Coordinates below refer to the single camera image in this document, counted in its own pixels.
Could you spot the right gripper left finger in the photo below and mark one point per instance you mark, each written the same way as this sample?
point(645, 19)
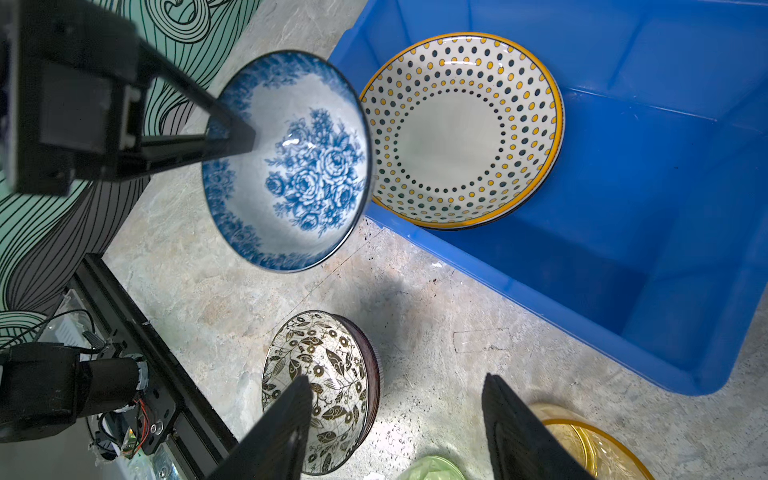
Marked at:
point(275, 447)

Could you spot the yellow transparent cup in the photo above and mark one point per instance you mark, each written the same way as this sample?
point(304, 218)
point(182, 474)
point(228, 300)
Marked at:
point(601, 454)

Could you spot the yellow rim dotted plate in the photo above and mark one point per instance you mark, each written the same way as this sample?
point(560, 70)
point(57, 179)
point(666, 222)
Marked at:
point(465, 128)

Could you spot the brown leaf pattern bowl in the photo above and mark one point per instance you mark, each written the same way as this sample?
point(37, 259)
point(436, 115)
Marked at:
point(343, 372)

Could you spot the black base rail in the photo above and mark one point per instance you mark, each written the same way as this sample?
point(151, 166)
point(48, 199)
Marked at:
point(184, 419)

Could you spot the blue white floral bowl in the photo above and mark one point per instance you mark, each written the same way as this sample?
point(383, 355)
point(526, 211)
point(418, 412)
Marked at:
point(291, 202)

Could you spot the blue plastic bin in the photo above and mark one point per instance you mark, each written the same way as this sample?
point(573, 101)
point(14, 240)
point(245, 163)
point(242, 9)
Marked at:
point(648, 241)

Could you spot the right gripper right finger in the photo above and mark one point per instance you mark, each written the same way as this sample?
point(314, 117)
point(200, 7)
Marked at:
point(520, 446)

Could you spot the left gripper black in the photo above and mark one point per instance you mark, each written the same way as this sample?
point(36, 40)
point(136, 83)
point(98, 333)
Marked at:
point(72, 101)

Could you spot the green transparent cup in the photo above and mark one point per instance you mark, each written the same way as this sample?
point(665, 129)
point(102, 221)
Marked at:
point(432, 467)

